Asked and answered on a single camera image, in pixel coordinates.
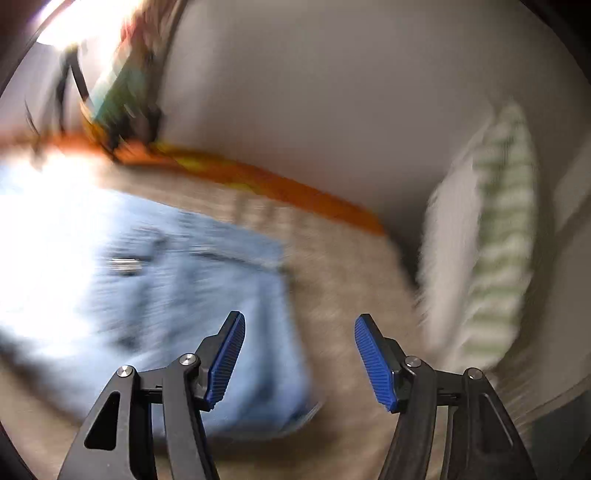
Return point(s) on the blue denim pants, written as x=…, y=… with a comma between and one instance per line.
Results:
x=198, y=295

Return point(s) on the orange patterned bed sheet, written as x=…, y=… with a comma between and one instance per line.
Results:
x=295, y=187

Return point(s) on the colourful patterned scarf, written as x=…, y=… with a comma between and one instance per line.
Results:
x=122, y=83

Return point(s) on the beige plaid blanket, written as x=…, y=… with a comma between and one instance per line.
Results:
x=341, y=277

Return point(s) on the green patterned white pillow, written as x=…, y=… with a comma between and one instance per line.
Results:
x=498, y=221

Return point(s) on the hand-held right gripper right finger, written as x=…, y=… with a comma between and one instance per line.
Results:
x=375, y=360

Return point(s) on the small black tripod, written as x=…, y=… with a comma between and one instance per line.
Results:
x=69, y=83

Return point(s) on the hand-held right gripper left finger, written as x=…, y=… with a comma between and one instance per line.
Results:
x=225, y=357

